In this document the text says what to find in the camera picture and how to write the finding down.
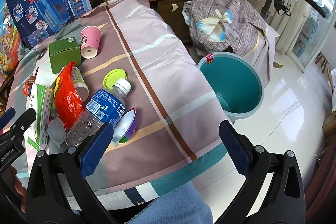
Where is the red snack bag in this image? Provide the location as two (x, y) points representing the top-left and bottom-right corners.
(54, 61), (83, 130)

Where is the clear bottle blue label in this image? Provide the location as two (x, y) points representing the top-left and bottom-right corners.
(65, 79), (131, 147)

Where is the blue sleeve forearm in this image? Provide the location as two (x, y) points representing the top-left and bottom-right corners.
(128, 181), (214, 224)

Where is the teal plastic trash bin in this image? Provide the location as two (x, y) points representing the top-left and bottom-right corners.
(197, 52), (264, 122)

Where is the left hand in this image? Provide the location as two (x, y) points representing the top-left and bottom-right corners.
(10, 166), (27, 213)

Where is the green white carton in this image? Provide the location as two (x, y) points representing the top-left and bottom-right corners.
(25, 84), (54, 151)

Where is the clear plastic spoon lid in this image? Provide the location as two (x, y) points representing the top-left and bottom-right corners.
(47, 118), (66, 147)

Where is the white purple yogurt cup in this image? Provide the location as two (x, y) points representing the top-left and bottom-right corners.
(111, 109), (137, 147)

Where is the cartoon dog pillow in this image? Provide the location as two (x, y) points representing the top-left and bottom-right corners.
(0, 0), (22, 83)

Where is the plaid pink quilt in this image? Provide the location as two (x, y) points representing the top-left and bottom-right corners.
(7, 0), (226, 210)

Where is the clear jar with green label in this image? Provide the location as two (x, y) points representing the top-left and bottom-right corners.
(71, 66), (89, 102)

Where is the green cardboard box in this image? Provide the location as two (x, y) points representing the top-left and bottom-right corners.
(49, 37), (81, 74)

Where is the lime green round lid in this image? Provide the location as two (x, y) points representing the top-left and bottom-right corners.
(102, 68), (127, 89)

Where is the pink paper cup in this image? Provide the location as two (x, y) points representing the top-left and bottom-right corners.
(80, 26), (102, 59)

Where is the small wooden stool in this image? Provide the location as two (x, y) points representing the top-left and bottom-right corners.
(315, 52), (334, 93)

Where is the grey striped folded blanket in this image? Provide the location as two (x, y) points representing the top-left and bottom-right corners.
(182, 0), (280, 86)

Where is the dark wooden cabinet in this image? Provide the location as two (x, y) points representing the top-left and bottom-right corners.
(149, 0), (193, 45)

